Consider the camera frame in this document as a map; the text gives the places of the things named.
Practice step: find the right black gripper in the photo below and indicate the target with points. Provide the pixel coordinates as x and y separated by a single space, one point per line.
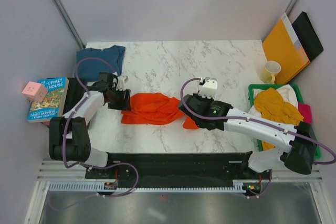
210 100

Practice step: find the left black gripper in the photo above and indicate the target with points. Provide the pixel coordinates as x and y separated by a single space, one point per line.
124 104

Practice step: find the orange t-shirt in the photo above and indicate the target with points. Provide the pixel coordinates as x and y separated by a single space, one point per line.
153 109

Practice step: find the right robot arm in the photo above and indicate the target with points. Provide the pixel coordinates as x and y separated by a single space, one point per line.
294 145

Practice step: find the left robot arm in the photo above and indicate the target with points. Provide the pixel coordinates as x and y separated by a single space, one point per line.
69 139

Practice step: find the folded blue t-shirt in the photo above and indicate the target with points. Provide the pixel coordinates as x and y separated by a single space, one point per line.
100 60

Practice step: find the black pink roller organizer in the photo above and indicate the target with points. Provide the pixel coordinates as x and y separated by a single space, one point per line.
74 94

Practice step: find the green plastic tray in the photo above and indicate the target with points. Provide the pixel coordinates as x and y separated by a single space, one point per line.
263 86

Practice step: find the mustard yellow t-shirt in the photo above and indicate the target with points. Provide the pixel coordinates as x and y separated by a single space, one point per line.
272 107

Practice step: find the blue treehouse book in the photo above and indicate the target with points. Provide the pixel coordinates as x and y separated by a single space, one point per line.
53 103

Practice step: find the yellow mug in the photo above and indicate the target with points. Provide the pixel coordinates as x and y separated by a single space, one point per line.
269 72

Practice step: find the pink cube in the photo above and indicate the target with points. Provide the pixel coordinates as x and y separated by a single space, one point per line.
34 91

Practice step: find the white t-shirt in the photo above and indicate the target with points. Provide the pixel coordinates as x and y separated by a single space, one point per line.
287 92

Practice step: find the magenta t-shirt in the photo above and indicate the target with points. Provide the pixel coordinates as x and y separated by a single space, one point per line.
305 111

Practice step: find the orange folder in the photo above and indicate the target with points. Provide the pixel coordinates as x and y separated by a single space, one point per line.
283 46

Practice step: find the black flat box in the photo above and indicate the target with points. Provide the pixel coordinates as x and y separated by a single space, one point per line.
307 36

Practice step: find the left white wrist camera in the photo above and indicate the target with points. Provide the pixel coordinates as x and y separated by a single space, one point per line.
121 84

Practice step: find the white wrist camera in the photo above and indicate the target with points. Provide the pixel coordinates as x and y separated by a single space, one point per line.
207 88
121 84

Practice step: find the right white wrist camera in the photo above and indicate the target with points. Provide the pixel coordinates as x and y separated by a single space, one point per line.
207 88

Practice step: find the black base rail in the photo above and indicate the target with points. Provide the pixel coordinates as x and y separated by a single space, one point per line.
177 170

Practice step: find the white slotted cable duct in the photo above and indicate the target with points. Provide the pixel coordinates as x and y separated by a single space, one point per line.
110 186

